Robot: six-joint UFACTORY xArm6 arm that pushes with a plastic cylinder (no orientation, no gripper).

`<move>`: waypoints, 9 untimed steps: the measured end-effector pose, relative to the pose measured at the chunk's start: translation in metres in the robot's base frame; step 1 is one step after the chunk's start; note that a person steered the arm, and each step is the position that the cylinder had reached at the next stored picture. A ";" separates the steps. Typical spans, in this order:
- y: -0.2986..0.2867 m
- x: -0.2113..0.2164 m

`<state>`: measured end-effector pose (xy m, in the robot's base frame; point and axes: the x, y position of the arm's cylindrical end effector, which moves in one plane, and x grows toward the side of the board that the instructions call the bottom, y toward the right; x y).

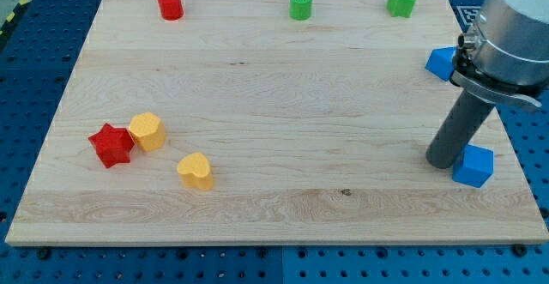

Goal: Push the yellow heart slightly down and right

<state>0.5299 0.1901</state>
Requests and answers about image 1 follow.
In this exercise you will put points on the fiducial marker tag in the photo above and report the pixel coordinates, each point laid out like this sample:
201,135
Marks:
466,15

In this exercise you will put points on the wooden board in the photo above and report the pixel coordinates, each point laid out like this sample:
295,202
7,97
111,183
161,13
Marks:
315,131

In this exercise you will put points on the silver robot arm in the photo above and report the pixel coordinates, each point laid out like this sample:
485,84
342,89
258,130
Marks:
501,59

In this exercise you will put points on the green cylinder block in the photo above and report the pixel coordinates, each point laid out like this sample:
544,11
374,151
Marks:
300,10

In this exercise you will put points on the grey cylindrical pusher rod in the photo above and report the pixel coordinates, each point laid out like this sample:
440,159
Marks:
464,119

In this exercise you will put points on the yellow heart block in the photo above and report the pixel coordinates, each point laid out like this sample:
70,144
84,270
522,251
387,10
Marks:
195,171

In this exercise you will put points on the red cylinder block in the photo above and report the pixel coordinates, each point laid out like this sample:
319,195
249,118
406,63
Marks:
171,10

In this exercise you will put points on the yellow hexagon block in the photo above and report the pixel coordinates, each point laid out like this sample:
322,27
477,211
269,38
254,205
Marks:
148,131

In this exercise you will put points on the blue pentagon block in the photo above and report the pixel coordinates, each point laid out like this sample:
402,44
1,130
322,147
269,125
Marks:
440,62

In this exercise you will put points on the red star block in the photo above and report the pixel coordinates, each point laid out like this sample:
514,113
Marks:
112,145

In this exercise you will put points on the green star block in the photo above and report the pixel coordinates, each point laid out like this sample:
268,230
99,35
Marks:
400,8

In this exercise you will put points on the blue cube block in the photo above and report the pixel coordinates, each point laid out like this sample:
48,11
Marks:
473,166

